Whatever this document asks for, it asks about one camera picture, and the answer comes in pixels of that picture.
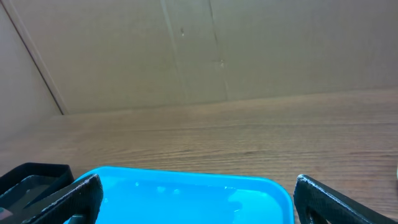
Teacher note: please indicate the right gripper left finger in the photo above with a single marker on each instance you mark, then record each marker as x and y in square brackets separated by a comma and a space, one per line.
[82, 199]

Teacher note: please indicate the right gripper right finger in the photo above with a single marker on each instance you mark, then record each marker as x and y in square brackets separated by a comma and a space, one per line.
[316, 202]

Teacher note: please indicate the teal plastic tray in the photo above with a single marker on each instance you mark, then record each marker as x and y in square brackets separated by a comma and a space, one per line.
[156, 196]

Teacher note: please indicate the black water tray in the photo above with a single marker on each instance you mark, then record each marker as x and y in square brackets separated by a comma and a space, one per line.
[29, 183]

